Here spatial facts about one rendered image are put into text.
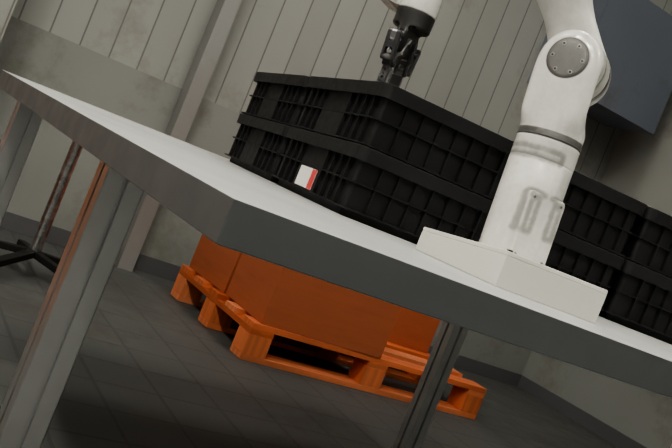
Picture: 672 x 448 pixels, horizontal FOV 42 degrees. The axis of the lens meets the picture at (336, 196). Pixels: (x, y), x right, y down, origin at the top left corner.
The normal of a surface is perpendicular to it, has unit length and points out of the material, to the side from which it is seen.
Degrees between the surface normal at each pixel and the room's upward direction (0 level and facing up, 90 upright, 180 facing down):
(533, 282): 90
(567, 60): 91
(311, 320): 90
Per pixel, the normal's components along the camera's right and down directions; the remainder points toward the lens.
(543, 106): -0.53, -0.22
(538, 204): 0.36, 0.09
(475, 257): -0.81, -0.32
